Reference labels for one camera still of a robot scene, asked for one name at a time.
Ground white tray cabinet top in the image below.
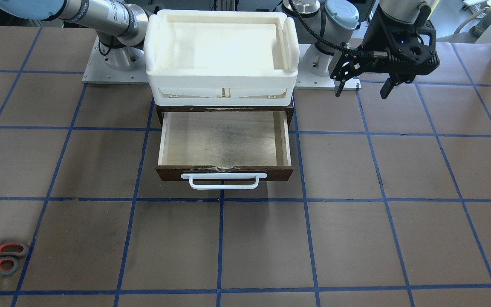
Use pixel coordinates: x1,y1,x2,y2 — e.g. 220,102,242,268
144,9,300,107

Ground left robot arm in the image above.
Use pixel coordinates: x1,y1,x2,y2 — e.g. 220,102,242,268
281,0,440,99

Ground wooden drawer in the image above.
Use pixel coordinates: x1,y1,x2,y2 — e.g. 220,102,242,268
156,111,294,181

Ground grey orange scissors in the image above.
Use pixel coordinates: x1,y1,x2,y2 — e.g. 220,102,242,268
0,243,29,276

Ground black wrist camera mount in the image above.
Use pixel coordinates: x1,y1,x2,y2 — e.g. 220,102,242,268
387,20,440,75

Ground black braided cable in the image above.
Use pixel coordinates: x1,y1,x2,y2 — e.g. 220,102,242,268
287,0,389,58

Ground white drawer handle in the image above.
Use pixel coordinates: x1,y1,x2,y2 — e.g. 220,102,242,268
181,173,268,190

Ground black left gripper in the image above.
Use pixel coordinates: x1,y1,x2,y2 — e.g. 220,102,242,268
330,19,441,99

